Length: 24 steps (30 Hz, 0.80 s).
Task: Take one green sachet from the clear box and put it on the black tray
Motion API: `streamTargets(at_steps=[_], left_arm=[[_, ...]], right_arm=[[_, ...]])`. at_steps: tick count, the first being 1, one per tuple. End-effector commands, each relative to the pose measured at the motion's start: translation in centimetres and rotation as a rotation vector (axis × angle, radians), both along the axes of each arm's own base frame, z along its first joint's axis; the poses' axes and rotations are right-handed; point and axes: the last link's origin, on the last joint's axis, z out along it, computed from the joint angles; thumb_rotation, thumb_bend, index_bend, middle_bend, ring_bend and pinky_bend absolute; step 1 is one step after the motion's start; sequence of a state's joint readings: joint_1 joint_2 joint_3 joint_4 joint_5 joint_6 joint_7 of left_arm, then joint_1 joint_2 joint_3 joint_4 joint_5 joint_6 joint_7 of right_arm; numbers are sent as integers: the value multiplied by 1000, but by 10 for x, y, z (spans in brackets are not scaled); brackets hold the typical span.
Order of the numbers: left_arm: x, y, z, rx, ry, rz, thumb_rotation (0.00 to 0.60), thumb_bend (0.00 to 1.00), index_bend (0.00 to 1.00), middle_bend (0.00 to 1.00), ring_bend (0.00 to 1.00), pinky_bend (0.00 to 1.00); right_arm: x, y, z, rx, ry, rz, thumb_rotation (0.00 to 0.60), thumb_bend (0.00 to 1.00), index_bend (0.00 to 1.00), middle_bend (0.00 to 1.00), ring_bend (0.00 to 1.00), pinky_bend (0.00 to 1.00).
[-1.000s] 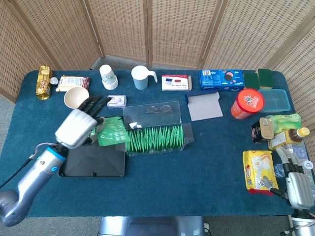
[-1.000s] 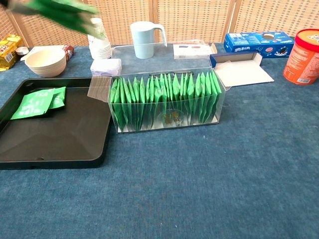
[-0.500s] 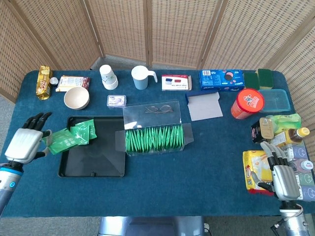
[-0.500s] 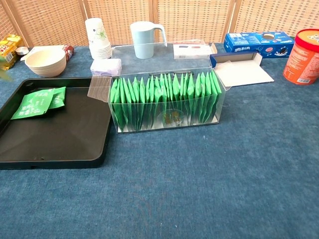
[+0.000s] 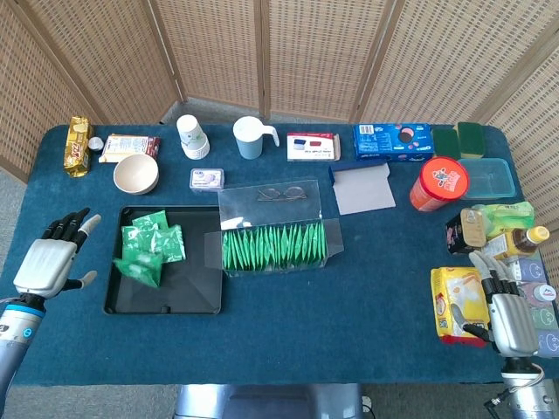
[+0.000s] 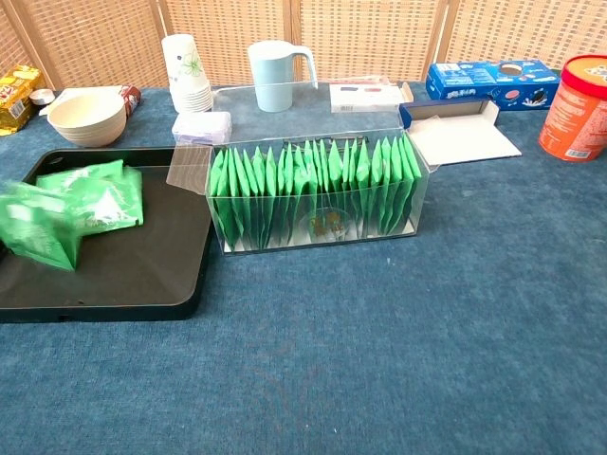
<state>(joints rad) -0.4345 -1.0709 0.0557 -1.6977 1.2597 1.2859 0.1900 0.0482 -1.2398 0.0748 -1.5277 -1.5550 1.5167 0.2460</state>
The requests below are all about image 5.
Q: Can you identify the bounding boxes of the pastel smiley face pack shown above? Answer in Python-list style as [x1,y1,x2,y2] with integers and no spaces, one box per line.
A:
[513,257,559,359]

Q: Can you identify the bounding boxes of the white box red blue print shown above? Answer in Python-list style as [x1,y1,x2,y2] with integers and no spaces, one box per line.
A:
[286,132,342,162]

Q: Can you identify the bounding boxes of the yellow snack bag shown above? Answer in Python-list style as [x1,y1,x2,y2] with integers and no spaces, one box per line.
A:
[430,266,491,348]

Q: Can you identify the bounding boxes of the light green wipes pack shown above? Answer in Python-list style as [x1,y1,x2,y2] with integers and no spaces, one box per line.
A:
[473,201,535,237]

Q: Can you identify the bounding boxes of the blue cookie box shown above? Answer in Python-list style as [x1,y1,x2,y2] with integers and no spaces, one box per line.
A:
[352,122,435,162]

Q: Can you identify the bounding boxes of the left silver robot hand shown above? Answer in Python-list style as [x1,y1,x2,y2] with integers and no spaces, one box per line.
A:
[12,207,102,300]

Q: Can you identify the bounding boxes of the open blue white cardboard box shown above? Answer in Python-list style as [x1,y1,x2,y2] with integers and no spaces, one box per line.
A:
[328,160,397,216]

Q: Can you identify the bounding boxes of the white printed paper cup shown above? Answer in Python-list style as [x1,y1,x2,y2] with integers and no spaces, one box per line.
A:
[176,114,210,161]

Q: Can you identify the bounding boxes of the red white snack packet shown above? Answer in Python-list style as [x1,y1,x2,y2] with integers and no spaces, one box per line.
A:
[98,134,161,164]

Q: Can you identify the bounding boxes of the teal clear plastic container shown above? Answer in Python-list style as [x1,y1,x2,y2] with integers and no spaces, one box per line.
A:
[458,157,516,200]

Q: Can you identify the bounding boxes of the orange canister red lid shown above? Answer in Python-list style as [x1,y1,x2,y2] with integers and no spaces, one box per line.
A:
[409,156,470,213]

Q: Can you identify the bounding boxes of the dark green scouring pad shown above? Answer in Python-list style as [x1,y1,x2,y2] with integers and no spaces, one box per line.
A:
[431,127,460,161]

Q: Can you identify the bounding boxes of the light blue mug white handle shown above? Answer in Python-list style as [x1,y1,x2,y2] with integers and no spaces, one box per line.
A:
[232,115,280,159]

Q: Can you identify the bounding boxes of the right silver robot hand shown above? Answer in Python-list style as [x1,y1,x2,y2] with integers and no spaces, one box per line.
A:
[452,251,541,360]

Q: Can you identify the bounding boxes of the beige bowl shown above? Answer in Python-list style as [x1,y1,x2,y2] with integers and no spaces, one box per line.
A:
[113,153,160,196]

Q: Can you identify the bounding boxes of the black plastic tray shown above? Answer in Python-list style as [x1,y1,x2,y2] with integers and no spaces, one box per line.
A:
[103,204,229,316]

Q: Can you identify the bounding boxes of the clear plastic water bottle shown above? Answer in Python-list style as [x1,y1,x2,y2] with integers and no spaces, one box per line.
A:
[522,281,558,305]

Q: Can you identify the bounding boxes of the gold tin can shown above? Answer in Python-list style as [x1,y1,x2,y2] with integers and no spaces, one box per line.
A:
[460,207,488,246]

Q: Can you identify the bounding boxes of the yellow bottle yellow cap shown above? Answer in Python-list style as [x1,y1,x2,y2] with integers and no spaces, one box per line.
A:
[480,225,550,262]

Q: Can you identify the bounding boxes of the dark frame eyeglasses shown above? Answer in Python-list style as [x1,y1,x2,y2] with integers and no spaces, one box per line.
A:
[256,185,309,203]

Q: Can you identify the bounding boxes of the green and yellow sponge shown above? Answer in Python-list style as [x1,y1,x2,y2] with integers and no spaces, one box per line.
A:
[453,121,487,161]

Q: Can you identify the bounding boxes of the blue carpet table cover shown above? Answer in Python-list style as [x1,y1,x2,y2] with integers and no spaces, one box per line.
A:
[0,123,551,388]

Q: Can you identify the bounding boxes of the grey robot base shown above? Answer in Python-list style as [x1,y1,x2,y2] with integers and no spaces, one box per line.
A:
[174,382,364,419]

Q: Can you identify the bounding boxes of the clear box of green packets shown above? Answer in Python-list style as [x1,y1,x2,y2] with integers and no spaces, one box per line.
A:
[204,177,346,277]

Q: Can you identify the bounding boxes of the gold biscuit package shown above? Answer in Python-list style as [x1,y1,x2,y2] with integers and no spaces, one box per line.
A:
[64,115,94,178]

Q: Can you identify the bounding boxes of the wicker folding screen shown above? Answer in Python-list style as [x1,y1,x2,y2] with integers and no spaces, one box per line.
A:
[0,0,559,263]

